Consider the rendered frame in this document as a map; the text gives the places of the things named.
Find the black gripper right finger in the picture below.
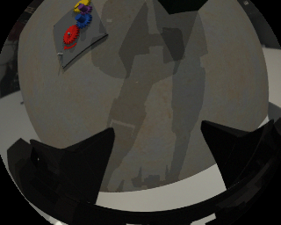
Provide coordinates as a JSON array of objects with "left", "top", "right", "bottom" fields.
[{"left": 200, "top": 120, "right": 274, "bottom": 189}]

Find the purple gear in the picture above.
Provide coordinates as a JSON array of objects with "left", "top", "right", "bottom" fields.
[{"left": 78, "top": 4, "right": 92, "bottom": 15}]

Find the blue gear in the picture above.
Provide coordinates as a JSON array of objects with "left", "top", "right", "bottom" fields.
[{"left": 75, "top": 13, "right": 92, "bottom": 29}]

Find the yellow gear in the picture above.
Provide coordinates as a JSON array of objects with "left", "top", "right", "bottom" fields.
[{"left": 73, "top": 0, "right": 90, "bottom": 13}]

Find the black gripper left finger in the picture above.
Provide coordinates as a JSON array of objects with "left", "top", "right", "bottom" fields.
[{"left": 30, "top": 127, "right": 115, "bottom": 205}]

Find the red gear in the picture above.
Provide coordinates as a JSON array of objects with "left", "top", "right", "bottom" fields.
[{"left": 62, "top": 25, "right": 80, "bottom": 46}]

